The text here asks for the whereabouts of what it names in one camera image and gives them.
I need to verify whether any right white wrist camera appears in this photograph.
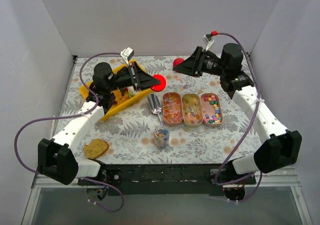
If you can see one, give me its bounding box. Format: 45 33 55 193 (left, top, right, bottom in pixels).
202 33 214 46

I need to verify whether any metal scoop spoon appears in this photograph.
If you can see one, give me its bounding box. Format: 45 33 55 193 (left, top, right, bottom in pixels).
147 93 164 125

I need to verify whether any red apple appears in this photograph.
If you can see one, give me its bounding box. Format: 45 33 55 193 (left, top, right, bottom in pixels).
173 57 184 67

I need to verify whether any yellow plastic basket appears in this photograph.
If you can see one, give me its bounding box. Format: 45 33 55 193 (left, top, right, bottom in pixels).
79 59 154 122

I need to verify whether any tray of pale jelly candies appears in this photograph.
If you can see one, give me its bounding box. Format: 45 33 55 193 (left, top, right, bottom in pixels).
182 93 204 128

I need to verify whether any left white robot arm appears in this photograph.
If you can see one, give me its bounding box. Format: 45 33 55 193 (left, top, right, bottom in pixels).
37 61 162 185

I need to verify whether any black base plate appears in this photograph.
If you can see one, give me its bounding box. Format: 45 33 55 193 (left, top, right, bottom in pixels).
77 163 257 196

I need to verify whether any purple cable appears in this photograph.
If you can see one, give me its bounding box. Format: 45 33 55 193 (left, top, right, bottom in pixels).
14 51 125 213
213 31 263 202

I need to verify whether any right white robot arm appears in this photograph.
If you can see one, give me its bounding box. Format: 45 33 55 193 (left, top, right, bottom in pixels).
173 43 302 184

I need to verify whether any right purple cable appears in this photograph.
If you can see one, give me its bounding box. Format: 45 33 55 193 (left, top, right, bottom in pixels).
213 31 263 202

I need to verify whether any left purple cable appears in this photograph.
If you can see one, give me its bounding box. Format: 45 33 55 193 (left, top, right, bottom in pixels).
14 51 125 213

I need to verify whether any clear glass jar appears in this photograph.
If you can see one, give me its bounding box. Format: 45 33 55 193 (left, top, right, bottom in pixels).
154 125 170 148

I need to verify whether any floral table mat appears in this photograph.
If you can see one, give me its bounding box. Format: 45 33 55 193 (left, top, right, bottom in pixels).
75 56 261 165

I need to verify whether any tray of star candies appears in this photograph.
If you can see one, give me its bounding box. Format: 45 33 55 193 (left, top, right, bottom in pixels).
200 93 224 128

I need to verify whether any bread slice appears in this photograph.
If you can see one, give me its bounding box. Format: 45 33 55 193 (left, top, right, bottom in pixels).
84 138 109 159

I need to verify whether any red jar lid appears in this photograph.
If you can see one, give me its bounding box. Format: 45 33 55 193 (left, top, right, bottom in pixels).
150 74 167 92

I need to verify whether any aluminium frame rail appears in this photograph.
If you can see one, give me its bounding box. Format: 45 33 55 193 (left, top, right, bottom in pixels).
31 165 301 188

